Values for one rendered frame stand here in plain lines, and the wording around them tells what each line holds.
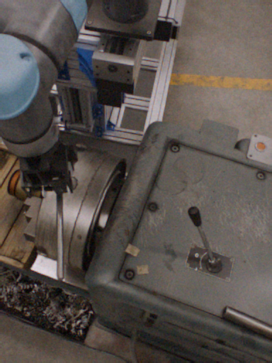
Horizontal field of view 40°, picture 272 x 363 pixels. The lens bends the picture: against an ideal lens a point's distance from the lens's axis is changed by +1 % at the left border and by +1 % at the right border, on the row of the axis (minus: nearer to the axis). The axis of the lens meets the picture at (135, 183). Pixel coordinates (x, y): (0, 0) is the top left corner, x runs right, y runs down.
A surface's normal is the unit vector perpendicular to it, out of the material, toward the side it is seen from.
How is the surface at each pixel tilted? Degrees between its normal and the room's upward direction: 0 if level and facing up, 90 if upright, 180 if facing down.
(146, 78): 0
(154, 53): 0
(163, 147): 0
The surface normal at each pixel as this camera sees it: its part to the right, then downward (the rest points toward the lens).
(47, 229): -0.23, 0.35
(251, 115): 0.04, -0.45
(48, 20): 0.48, -0.15
